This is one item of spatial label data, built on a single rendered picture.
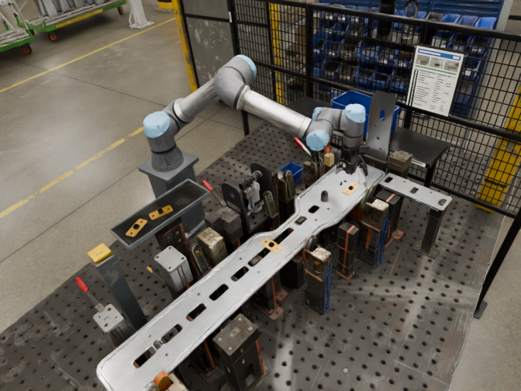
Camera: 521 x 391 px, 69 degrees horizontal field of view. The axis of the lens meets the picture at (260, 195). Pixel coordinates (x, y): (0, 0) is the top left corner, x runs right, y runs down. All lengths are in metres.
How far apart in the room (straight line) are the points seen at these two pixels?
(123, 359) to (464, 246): 1.51
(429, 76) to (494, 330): 1.49
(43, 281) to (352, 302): 2.26
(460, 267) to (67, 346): 1.70
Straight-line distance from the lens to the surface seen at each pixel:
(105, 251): 1.39
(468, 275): 1.88
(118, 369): 1.31
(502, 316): 2.71
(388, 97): 1.73
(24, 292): 3.19
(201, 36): 4.24
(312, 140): 1.34
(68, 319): 1.90
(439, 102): 1.97
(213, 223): 1.45
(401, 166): 1.81
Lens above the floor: 2.09
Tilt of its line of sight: 41 degrees down
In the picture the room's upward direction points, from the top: 7 degrees counter-clockwise
